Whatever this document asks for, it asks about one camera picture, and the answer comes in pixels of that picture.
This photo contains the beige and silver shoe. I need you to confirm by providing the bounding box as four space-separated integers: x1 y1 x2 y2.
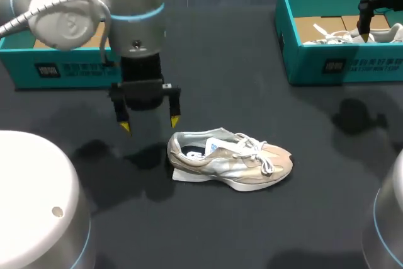
302 23 403 45
166 127 295 193

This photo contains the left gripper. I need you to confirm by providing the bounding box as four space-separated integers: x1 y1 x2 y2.
108 54 183 137

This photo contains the teal box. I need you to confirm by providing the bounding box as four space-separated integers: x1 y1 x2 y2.
0 20 124 91
274 0 403 86

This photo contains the shoe insole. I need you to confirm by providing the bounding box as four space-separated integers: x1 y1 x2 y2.
180 144 207 159

